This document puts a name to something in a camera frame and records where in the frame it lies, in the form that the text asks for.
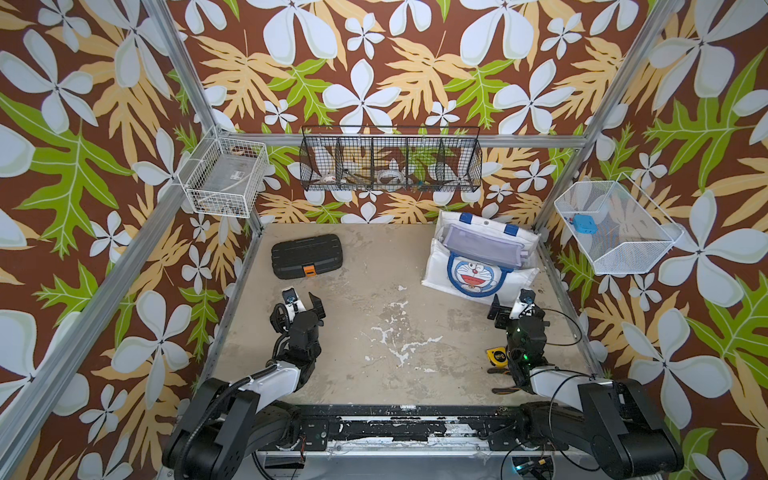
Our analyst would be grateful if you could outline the blue object in basket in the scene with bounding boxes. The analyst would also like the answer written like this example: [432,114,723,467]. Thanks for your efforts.
[571,214,598,235]

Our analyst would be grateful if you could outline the black plastic tool case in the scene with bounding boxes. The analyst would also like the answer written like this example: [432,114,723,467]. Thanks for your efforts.
[271,234,343,280]

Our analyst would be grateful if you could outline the black wire basket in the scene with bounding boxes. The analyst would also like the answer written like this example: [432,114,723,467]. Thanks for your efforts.
[298,125,483,192]

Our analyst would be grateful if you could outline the white wire basket right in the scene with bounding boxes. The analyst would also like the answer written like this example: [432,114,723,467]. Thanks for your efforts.
[554,174,683,276]

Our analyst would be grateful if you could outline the purple mesh pouch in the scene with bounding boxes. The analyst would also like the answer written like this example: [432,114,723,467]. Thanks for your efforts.
[443,224,527,269]

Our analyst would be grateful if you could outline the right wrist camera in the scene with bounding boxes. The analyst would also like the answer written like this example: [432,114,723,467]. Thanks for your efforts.
[510,289,536,320]

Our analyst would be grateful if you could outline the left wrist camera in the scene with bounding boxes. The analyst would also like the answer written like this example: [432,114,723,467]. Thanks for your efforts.
[281,287,306,323]

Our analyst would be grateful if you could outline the white Doraemon canvas bag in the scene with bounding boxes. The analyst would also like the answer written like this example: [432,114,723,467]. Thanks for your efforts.
[421,211,540,305]

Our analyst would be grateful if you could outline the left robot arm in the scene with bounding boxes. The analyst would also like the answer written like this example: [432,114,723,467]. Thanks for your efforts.
[162,288,326,479]

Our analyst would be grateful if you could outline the white wire basket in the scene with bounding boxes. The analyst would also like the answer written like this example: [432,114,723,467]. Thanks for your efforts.
[180,134,270,219]
[554,174,683,276]

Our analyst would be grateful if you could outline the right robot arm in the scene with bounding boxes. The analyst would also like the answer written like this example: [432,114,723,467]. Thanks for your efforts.
[488,290,684,479]

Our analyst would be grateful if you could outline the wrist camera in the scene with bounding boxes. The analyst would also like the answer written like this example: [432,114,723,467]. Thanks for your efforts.
[510,289,536,320]
[281,287,306,323]

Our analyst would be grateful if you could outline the orange black pliers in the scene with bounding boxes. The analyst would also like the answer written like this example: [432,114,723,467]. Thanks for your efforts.
[487,367,521,395]

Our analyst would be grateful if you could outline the yellow tape measure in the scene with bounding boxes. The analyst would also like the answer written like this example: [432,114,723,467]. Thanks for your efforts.
[486,347,508,368]

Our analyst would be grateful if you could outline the white wire basket left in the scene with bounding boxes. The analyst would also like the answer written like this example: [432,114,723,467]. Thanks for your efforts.
[180,134,270,219]

